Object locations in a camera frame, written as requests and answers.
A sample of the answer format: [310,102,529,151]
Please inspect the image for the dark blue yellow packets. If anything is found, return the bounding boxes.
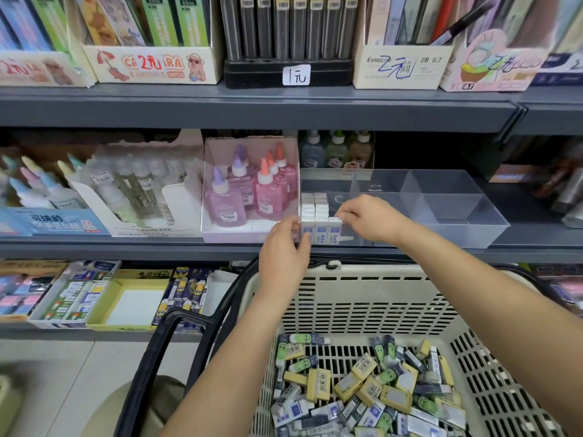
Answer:
[153,266,215,326]

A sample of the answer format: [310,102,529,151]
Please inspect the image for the white pencil display box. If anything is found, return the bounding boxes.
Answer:
[352,0,454,91]

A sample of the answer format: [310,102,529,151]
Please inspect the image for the translucent glue bottle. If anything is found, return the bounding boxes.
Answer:
[349,130,375,169]
[301,130,327,169]
[326,130,350,169]

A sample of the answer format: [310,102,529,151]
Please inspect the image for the pink stationery packets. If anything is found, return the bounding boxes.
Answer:
[0,261,67,319]

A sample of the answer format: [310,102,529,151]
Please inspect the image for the clear plastic divider tray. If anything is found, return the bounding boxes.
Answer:
[301,168,511,249]

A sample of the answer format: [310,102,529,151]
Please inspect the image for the white price label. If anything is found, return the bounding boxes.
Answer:
[282,64,312,86]

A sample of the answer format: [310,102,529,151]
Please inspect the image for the pink glue bottle orange cap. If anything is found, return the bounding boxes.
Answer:
[266,150,295,206]
[255,157,288,221]
[275,143,300,195]

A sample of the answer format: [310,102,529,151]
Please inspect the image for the person's left hand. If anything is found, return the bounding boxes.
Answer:
[257,216,313,308]

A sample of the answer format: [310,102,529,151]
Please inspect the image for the black pen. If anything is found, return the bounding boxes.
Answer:
[430,2,493,46]

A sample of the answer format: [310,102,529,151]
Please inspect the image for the white glue display box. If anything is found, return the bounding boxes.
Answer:
[68,130,206,237]

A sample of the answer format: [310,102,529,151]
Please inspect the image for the pink glue display box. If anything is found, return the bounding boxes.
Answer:
[200,134,302,244]

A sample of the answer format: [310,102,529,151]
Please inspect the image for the pile of erasers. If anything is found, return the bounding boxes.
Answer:
[271,332,468,437]

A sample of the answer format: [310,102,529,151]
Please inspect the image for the person's left forearm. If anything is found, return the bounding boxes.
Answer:
[186,296,297,437]

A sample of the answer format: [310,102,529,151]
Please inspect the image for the pink glue bottle purple cap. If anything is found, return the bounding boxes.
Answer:
[230,145,258,208]
[208,168,249,228]

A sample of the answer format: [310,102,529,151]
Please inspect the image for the blue white display box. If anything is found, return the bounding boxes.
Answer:
[533,0,583,86]

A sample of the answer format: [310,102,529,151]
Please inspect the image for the colourful pencil display box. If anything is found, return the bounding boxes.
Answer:
[440,0,550,93]

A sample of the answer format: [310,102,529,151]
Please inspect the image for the person's right forearm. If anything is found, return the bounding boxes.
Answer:
[394,227,583,437]

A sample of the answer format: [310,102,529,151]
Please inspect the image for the black lead tube display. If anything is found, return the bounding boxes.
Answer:
[219,0,361,89]

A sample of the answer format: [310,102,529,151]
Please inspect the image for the person's right hand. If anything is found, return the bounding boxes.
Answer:
[335,194,413,248]

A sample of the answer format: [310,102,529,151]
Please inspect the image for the cartoon print display box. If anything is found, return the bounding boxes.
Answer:
[68,0,224,86]

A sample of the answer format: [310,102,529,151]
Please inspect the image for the white eraser display box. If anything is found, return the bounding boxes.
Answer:
[29,260,122,328]

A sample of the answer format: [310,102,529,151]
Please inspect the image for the grey store shelves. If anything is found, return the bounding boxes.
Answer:
[0,0,583,347]

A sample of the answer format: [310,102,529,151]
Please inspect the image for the row of clear glue bottles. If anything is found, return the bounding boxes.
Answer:
[86,154,193,224]

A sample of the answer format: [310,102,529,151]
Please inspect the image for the rows of white erasers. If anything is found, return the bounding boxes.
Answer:
[299,192,344,245]

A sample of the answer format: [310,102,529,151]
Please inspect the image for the yellow empty display box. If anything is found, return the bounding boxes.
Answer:
[86,268,174,333]

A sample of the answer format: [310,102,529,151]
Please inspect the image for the pastel lead display box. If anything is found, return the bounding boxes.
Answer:
[0,0,97,87]

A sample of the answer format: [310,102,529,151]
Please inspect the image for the beige shopping basket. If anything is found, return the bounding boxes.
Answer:
[114,259,583,437]

